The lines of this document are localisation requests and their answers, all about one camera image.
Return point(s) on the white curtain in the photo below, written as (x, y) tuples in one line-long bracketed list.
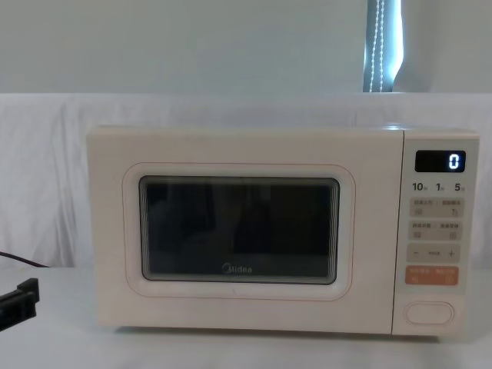
[(173, 42), (449, 42)]

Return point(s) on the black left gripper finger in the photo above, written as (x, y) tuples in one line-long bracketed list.
[(27, 301)]

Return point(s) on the cream microwave oven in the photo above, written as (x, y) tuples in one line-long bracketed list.
[(242, 150)]

